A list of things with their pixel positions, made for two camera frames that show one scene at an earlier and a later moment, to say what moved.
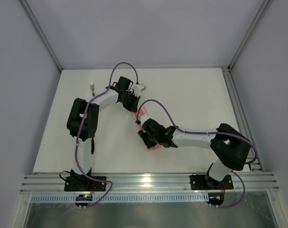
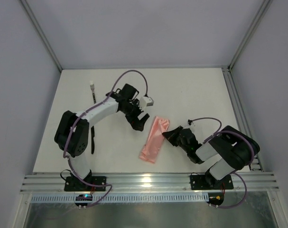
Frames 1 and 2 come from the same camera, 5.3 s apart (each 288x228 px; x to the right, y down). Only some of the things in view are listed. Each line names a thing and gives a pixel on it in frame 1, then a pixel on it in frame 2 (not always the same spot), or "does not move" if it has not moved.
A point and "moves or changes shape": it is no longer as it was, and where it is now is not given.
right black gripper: (146, 138) to (179, 136)
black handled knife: (92, 145) does not move
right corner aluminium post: (264, 6) does not move
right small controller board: (216, 198) does not move
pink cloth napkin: (140, 112) moves or changes shape
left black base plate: (84, 184) does not move
